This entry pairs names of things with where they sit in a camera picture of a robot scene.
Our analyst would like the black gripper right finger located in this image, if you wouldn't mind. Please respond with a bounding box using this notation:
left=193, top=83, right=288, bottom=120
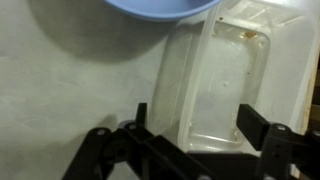
left=236, top=104, right=270, bottom=151

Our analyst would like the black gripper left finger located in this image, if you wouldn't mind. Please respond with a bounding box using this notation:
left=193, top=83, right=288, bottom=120
left=135, top=103, right=147, bottom=126

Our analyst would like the clear plastic lunchbox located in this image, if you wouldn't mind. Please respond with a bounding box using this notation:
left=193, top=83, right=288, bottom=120
left=147, top=0, right=319, bottom=152

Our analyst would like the blue plastic bowl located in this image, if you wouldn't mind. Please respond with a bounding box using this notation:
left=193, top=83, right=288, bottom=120
left=103, top=0, right=221, bottom=22

